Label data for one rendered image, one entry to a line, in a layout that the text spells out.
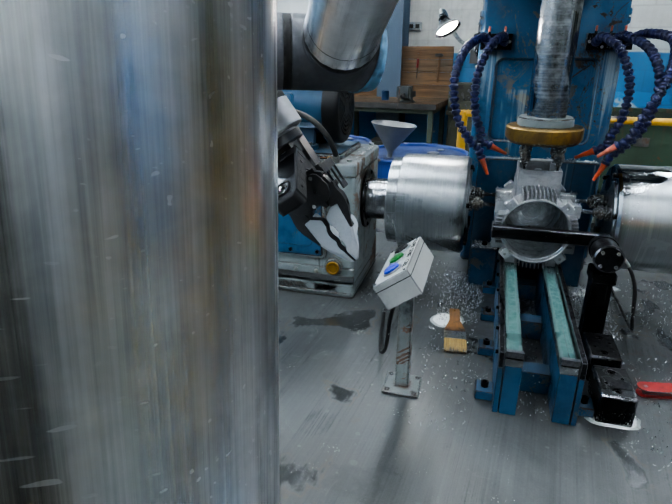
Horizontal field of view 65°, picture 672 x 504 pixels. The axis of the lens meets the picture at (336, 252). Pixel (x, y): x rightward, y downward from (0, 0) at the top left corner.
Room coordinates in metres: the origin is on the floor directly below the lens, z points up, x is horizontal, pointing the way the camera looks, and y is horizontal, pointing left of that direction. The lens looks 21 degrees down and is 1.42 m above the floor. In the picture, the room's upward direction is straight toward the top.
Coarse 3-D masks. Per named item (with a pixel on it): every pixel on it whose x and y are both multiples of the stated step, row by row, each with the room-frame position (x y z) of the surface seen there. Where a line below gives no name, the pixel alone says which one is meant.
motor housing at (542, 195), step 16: (512, 192) 1.32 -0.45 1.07; (528, 192) 1.20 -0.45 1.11; (544, 192) 1.19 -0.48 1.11; (560, 208) 1.17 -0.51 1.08; (560, 224) 1.29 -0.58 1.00; (576, 224) 1.16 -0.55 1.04; (496, 240) 1.22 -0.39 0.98; (512, 240) 1.29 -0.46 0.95; (528, 256) 1.21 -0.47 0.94; (544, 256) 1.19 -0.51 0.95
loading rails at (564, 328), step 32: (512, 288) 1.07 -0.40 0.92; (544, 288) 1.10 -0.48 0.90; (512, 320) 0.92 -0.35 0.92; (544, 320) 1.03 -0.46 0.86; (480, 352) 0.98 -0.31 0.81; (512, 352) 0.79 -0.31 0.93; (544, 352) 0.96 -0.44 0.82; (576, 352) 0.81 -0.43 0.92; (480, 384) 0.85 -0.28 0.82; (512, 384) 0.79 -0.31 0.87; (544, 384) 0.85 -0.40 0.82; (576, 384) 0.76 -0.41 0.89; (576, 416) 0.76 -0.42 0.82
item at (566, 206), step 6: (510, 180) 1.38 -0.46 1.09; (504, 186) 1.37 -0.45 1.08; (510, 186) 1.37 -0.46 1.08; (510, 198) 1.21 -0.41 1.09; (504, 204) 1.20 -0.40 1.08; (510, 204) 1.20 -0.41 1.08; (516, 204) 1.19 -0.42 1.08; (564, 204) 1.17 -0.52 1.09; (570, 204) 1.16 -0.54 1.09; (564, 210) 1.16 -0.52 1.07; (570, 210) 1.16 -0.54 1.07; (504, 252) 1.20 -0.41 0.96; (504, 258) 1.20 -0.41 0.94; (558, 258) 1.16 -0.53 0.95; (564, 258) 1.16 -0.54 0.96; (558, 264) 1.16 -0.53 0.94
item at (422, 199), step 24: (408, 168) 1.29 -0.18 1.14; (432, 168) 1.28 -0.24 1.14; (456, 168) 1.27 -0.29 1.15; (384, 192) 1.33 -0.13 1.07; (408, 192) 1.25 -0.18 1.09; (432, 192) 1.24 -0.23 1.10; (456, 192) 1.22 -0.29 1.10; (480, 192) 1.35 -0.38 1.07; (384, 216) 1.27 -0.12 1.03; (408, 216) 1.24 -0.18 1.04; (432, 216) 1.22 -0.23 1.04; (456, 216) 1.21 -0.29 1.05; (408, 240) 1.26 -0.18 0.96; (432, 240) 1.24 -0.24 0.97; (456, 240) 1.22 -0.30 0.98
